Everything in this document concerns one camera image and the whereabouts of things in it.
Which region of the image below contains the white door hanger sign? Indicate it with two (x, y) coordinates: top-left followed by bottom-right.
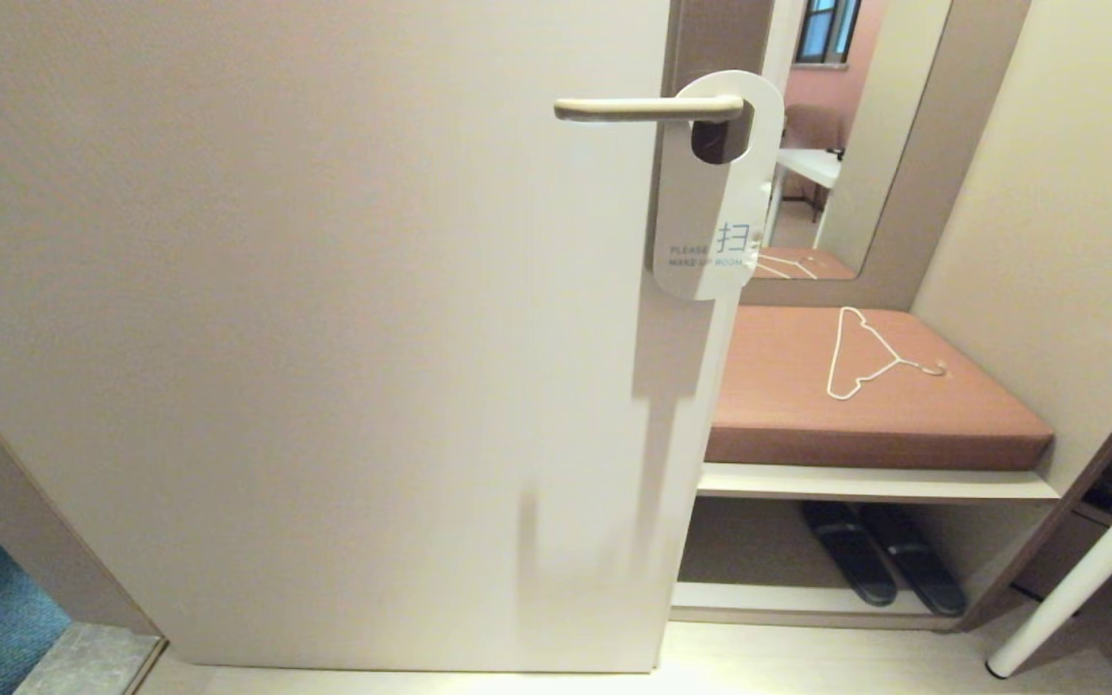
(651, 69), (787, 301)

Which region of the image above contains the beige room door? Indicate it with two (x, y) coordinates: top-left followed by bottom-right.
(0, 0), (781, 674)

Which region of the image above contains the brown bench cushion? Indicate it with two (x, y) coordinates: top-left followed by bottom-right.
(706, 305), (1056, 472)

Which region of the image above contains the white bench shelf unit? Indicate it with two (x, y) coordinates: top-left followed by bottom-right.
(670, 461), (1064, 630)

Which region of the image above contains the dark slipper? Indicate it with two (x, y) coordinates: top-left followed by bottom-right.
(855, 502), (967, 619)
(800, 500), (899, 607)

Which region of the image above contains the white table leg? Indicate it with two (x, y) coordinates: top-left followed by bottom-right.
(986, 454), (1112, 679)

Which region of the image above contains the beige lever door handle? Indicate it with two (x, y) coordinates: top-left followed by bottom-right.
(554, 95), (746, 123)

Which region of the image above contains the white wire clothes hanger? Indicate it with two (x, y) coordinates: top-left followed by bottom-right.
(826, 306), (949, 401)

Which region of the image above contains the wall mirror with beige frame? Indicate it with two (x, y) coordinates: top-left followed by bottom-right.
(739, 0), (1035, 312)

